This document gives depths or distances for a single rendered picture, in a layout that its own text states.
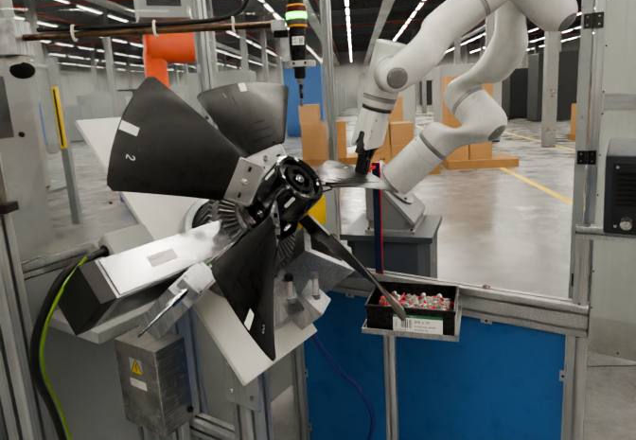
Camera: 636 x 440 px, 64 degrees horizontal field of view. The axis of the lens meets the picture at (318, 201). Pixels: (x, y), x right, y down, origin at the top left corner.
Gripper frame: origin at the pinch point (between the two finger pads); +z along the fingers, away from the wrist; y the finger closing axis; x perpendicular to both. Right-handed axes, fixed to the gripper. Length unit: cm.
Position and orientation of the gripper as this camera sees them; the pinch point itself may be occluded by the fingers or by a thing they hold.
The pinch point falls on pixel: (362, 166)
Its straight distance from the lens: 132.4
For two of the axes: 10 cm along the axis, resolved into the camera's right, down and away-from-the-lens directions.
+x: 8.2, 3.5, -4.6
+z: -2.0, 9.2, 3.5
